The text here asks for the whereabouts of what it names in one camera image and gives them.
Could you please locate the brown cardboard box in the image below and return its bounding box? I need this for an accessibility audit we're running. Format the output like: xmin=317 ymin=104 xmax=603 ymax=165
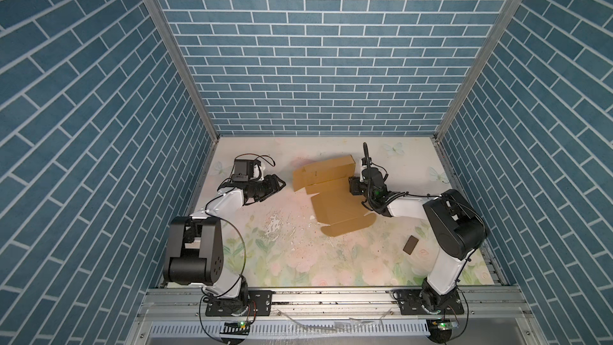
xmin=292 ymin=155 xmax=377 ymax=237

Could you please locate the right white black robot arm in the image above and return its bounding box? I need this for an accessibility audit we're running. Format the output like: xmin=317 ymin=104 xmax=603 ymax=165
xmin=349 ymin=166 xmax=488 ymax=314

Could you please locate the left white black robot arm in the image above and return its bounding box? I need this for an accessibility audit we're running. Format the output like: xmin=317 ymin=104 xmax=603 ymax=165
xmin=163 ymin=153 xmax=286 ymax=303

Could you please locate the small brown cardboard piece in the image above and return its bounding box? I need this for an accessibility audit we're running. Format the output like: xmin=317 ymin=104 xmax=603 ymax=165
xmin=403 ymin=236 xmax=419 ymax=255

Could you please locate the left green circuit board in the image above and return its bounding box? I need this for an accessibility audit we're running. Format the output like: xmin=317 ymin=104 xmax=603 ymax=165
xmin=220 ymin=321 xmax=252 ymax=337

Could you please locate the green circuit board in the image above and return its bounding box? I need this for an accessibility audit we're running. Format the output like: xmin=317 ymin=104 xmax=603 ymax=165
xmin=220 ymin=321 xmax=252 ymax=337
xmin=427 ymin=319 xmax=458 ymax=334

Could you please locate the right green circuit board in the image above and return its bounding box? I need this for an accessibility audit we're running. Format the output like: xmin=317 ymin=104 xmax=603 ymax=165
xmin=427 ymin=319 xmax=458 ymax=334

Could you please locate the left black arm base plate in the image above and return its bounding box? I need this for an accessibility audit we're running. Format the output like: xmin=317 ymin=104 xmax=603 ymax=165
xmin=204 ymin=289 xmax=273 ymax=319

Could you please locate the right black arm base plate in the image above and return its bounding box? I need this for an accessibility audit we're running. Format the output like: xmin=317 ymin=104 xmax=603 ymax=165
xmin=390 ymin=288 xmax=465 ymax=316

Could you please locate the white slotted cable duct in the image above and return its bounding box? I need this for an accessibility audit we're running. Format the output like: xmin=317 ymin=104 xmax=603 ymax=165
xmin=149 ymin=319 xmax=430 ymax=340

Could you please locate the aluminium mounting rail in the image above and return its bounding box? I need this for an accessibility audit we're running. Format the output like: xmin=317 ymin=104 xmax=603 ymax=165
xmin=137 ymin=285 xmax=533 ymax=321

